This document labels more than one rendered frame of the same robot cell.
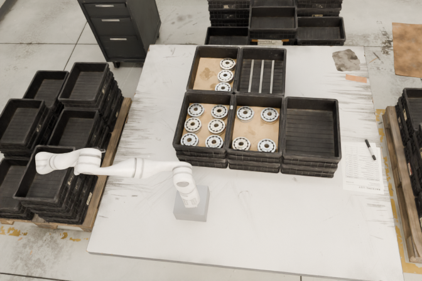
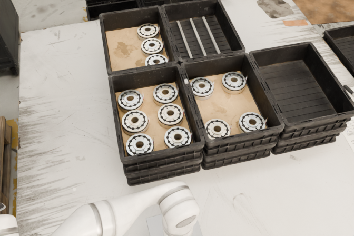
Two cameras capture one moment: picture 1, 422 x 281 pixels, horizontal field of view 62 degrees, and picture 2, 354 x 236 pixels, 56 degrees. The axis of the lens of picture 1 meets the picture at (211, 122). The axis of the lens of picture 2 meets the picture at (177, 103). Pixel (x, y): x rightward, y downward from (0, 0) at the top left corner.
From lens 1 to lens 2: 0.90 m
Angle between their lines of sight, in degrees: 18
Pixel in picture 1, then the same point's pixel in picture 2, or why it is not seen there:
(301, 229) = (336, 222)
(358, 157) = not seen: hidden behind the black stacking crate
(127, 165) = (84, 226)
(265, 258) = not seen: outside the picture
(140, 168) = (110, 222)
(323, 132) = (307, 87)
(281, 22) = not seen: outside the picture
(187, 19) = (50, 9)
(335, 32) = not seen: outside the picture
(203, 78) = (121, 56)
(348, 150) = not seen: hidden behind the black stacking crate
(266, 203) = (275, 202)
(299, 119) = (270, 78)
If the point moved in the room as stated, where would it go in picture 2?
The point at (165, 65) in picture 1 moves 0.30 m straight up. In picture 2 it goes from (53, 54) to (33, 6)
